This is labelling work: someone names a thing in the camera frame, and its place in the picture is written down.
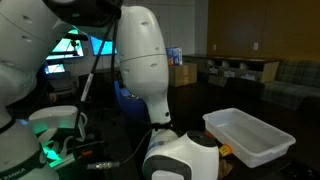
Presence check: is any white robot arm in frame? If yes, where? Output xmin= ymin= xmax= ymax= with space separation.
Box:
xmin=0 ymin=0 xmax=219 ymax=180

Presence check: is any clear plastic bin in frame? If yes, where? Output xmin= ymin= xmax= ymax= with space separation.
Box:
xmin=203 ymin=108 xmax=296 ymax=168

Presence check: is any cardboard box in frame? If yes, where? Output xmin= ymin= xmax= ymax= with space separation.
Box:
xmin=169 ymin=63 xmax=197 ymax=87

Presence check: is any blue chair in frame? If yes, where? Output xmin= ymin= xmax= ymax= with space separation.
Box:
xmin=114 ymin=80 xmax=145 ymax=123

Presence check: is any blue white box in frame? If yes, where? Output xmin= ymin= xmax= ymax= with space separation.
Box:
xmin=166 ymin=47 xmax=182 ymax=66

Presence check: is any wooden shelf cabinet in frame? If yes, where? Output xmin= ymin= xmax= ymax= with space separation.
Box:
xmin=183 ymin=54 xmax=280 ymax=86

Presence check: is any monitor screen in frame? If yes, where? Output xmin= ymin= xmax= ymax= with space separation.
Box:
xmin=46 ymin=29 xmax=113 ymax=61

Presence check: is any green plaid sofa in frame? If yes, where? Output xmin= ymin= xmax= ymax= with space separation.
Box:
xmin=262 ymin=60 xmax=320 ymax=109

